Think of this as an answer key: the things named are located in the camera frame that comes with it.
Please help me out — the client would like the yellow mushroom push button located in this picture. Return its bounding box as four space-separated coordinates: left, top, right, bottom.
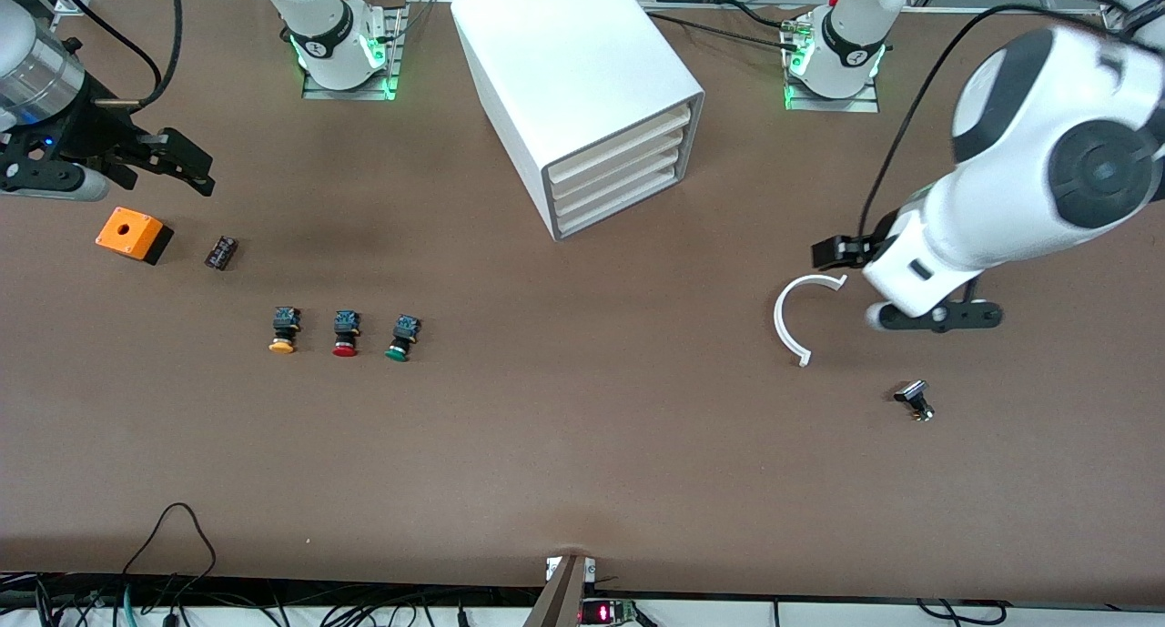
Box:
268 306 303 356

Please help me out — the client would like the red mushroom push button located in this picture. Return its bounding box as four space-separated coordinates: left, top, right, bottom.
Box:
331 309 362 359

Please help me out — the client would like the black silver push button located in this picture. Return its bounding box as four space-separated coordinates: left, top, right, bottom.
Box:
893 379 937 425

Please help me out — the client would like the black cable bundle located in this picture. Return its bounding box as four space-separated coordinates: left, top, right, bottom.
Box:
0 571 547 627

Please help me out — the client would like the white curved plastic arc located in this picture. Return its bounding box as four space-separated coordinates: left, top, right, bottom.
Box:
773 273 849 369

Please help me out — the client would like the orange button enclosure box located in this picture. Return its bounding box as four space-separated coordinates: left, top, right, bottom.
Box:
95 207 175 267

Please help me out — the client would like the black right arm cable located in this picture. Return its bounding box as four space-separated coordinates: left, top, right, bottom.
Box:
53 0 185 111

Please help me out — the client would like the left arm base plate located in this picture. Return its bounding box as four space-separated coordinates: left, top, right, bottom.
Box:
783 15 882 115

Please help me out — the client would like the aluminium profile post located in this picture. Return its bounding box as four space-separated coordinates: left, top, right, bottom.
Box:
521 554 597 627

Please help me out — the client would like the green mushroom push button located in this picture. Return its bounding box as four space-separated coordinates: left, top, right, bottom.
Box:
382 313 423 365

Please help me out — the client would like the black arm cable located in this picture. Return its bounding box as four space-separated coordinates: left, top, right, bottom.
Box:
53 0 185 111
858 2 1134 238

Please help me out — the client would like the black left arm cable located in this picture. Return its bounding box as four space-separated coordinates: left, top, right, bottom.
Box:
858 2 1134 238

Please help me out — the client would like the black looped cable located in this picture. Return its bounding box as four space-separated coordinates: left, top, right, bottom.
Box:
121 501 218 602

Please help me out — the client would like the green circuit board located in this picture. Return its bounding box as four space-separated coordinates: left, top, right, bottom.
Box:
579 598 649 627

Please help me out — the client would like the black short cable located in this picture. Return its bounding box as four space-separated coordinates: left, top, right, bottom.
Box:
913 598 1009 627

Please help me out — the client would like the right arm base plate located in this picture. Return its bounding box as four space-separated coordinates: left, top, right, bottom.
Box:
299 0 407 102

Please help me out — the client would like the black table cable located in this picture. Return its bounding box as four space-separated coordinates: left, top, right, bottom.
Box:
644 0 805 53

